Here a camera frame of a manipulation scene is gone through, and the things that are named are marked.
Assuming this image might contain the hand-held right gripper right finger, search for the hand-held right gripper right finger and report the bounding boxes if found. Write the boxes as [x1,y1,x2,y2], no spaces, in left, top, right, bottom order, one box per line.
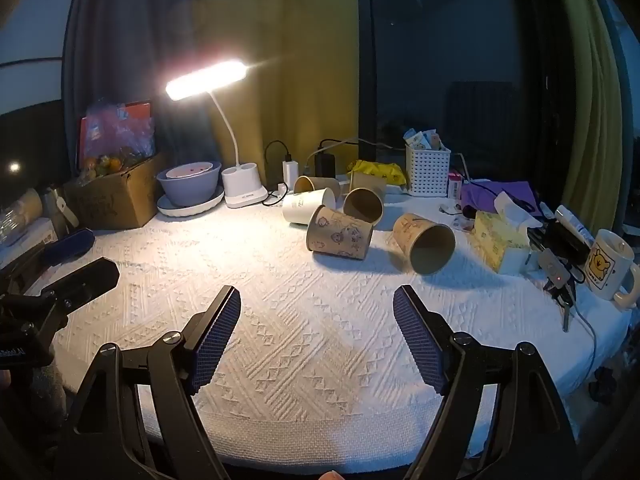
[392,284,581,480]

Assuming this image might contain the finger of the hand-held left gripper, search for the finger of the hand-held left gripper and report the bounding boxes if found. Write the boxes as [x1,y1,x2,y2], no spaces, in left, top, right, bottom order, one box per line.
[0,228,96,287]
[24,257,121,312]

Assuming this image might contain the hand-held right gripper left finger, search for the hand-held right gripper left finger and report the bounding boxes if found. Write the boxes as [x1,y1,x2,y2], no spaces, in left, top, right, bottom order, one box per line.
[52,285,242,480]

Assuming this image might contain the brown cartoon print paper cup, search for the brown cartoon print paper cup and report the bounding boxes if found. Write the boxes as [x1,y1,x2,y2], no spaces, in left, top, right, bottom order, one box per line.
[306,205,374,262]

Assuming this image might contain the white paper cup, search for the white paper cup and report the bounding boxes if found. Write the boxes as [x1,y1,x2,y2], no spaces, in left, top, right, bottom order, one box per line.
[282,187,336,226]

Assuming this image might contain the white flat box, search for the white flat box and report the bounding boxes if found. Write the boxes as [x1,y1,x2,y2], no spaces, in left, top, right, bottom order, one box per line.
[0,216,57,262]

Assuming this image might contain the cardboard box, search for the cardboard box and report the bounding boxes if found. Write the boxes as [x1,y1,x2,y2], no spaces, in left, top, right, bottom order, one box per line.
[62,152,169,231]

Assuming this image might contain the plastic bag of fruit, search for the plastic bag of fruit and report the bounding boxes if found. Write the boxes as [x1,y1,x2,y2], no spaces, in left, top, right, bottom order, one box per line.
[75,100,157,179]

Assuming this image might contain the white textured tablecloth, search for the white textured tablecloth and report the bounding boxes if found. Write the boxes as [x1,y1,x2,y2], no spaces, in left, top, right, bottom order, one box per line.
[50,175,632,462]

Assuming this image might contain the red printed package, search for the red printed package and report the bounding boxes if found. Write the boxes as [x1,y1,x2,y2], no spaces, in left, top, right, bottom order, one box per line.
[79,101,153,168]

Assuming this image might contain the yellow tissue box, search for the yellow tissue box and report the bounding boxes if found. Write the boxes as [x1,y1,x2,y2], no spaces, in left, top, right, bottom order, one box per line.
[470,191,544,276]

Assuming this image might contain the purple bowl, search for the purple bowl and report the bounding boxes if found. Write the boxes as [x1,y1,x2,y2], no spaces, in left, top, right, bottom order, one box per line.
[156,160,223,207]

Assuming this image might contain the white plate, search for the white plate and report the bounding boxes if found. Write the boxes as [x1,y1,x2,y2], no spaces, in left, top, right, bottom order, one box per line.
[157,185,225,219]

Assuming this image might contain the small pink bowl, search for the small pink bowl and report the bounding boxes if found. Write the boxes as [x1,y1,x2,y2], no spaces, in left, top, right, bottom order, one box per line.
[166,161,214,180]

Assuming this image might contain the bunch of keys with fob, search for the bunch of keys with fob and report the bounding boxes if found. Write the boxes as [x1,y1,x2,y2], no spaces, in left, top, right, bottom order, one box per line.
[537,249,582,334]

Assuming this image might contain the white desk lamp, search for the white desk lamp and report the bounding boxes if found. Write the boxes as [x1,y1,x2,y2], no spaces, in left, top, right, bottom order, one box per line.
[165,59,269,209]

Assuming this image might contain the purple cloth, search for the purple cloth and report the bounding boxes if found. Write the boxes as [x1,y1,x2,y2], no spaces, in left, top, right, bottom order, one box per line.
[460,180,544,216]

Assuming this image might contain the white perforated basket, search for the white perforated basket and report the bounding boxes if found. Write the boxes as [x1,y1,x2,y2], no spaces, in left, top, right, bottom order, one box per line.
[405,144,452,197]

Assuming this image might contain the black pouch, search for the black pouch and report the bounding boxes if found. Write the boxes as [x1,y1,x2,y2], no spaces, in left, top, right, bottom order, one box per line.
[529,220,589,262]

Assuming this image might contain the yellow snack packet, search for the yellow snack packet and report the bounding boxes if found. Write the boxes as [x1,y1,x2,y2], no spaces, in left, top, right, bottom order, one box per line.
[347,159,407,186]

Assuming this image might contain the white tube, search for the white tube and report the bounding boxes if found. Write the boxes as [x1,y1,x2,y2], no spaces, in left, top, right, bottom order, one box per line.
[554,204,596,244]

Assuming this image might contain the cream bear print mug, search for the cream bear print mug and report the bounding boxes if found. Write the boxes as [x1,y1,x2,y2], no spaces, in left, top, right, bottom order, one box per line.
[582,228,640,309]

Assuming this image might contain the black power adapter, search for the black power adapter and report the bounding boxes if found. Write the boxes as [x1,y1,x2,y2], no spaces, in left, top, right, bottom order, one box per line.
[314,152,337,180]

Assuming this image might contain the bunch of small sachets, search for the bunch of small sachets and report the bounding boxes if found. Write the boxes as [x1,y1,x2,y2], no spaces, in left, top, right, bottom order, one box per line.
[403,128,444,152]

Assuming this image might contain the grey curtain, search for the grey curtain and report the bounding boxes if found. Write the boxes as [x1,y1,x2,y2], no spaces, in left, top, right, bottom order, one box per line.
[61,0,202,173]

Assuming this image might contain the narrow yellow curtain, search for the narrow yellow curtain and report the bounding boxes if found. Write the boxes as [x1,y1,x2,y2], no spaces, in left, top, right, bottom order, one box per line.
[549,0,627,233]

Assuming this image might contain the wide yellow curtain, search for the wide yellow curtain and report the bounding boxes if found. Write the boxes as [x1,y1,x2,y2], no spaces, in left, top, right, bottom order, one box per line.
[192,0,369,187]

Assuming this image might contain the white plastic handle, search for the white plastic handle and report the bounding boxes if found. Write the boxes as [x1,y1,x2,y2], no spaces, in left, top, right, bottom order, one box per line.
[46,186,82,227]

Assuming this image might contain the grey cable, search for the grey cable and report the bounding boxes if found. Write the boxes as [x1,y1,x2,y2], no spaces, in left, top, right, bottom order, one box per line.
[570,304,602,377]

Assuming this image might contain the black charging cable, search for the black charging cable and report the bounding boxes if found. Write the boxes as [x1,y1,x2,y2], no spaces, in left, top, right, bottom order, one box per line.
[262,140,292,206]

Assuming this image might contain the black adapter cable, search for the black adapter cable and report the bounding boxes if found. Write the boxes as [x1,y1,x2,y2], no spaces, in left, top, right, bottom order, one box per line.
[305,137,362,162]

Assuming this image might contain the black window post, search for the black window post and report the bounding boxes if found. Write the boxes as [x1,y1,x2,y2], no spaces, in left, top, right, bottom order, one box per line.
[357,0,379,162]

